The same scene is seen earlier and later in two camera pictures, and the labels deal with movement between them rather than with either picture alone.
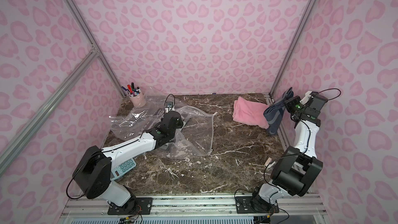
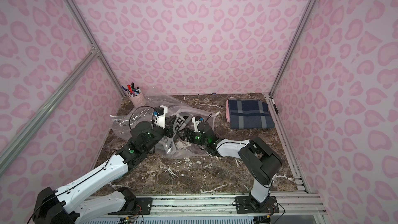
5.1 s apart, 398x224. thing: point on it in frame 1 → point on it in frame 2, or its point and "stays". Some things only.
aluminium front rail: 82,205 stays
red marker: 130,88 stays
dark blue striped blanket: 273,113 → 250,113
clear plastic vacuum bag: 192,138 stays
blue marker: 125,89 stays
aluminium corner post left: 85,29 stays
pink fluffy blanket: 250,112 → 227,115
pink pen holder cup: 138,100 stays
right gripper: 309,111 → 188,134
